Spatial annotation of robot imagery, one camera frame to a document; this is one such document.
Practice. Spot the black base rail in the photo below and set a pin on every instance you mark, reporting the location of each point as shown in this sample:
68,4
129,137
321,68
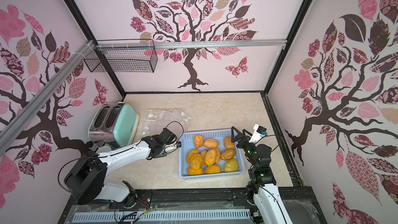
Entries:
300,202

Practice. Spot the aluminium frame bar left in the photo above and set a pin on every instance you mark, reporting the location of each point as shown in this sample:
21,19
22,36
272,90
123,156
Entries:
17,125

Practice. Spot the aluminium frame bar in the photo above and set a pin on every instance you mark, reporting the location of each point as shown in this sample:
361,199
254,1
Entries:
17,125
197,44

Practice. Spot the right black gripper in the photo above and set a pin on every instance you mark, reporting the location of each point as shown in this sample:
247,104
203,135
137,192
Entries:
242,138

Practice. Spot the light blue plastic basket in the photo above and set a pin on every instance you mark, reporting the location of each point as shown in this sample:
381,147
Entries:
187,144

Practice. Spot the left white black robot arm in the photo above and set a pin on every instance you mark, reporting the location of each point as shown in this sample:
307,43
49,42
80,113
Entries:
87,180

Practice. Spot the black wire basket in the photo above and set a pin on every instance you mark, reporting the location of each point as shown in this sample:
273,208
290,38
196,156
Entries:
123,56

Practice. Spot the yellow green potato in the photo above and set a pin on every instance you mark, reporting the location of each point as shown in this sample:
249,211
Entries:
231,166

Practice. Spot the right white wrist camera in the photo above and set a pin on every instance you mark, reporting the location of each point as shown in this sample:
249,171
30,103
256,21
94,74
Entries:
259,133

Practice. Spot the clear zipper bag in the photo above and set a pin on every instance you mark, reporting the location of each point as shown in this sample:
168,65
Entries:
156,120

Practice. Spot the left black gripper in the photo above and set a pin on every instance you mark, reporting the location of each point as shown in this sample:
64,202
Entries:
164,154

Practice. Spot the mint green toaster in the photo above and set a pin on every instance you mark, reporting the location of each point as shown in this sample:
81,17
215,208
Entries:
114,124

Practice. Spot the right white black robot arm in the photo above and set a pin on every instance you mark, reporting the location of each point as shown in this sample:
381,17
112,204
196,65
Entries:
262,190

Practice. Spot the white vent strip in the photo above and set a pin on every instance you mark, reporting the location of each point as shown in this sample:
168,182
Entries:
210,216

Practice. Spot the aluminium frame bar back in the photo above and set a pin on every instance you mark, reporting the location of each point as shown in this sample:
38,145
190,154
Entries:
197,44

